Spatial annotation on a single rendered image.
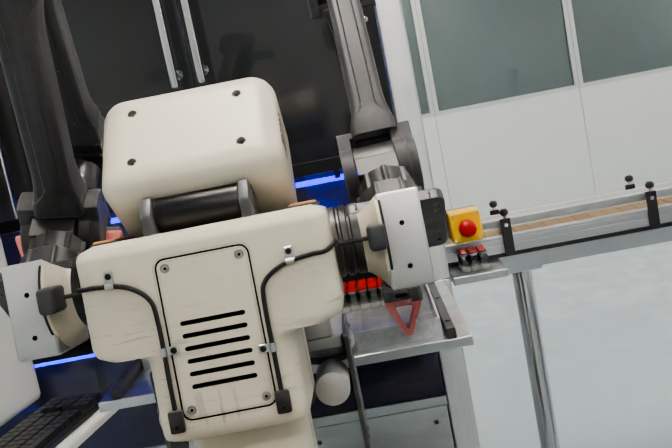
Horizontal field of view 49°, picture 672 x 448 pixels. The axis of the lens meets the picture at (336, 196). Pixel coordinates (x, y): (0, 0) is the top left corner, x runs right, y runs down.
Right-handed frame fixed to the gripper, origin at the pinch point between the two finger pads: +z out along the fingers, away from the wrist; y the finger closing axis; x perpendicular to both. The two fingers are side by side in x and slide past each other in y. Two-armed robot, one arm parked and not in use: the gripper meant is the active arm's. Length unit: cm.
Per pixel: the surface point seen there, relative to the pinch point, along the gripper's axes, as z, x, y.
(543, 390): 40, -33, 52
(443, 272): 0.7, -11.5, 38.0
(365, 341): 0.9, 8.2, 0.8
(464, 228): -9.4, -17.6, 34.4
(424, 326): 0.0, -3.0, 0.6
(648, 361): 91, -102, 172
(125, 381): 1, 54, 2
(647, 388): 91, -92, 148
